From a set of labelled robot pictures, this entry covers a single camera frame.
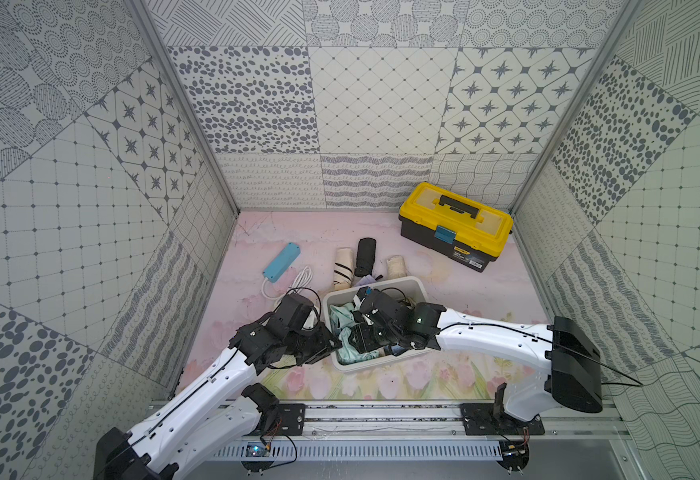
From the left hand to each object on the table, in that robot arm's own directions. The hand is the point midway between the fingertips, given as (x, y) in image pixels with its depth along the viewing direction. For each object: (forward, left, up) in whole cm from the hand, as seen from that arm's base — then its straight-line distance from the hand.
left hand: (342, 340), depth 73 cm
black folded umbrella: (+36, -5, -11) cm, 38 cm away
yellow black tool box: (+37, -35, +2) cm, 51 cm away
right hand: (+2, -4, -3) cm, 6 cm away
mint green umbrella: (+7, +1, -1) cm, 7 cm away
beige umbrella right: (+30, -16, -11) cm, 36 cm away
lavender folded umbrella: (+24, -6, -9) cm, 26 cm away
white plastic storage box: (+16, -16, -10) cm, 25 cm away
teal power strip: (+32, +25, -12) cm, 42 cm away
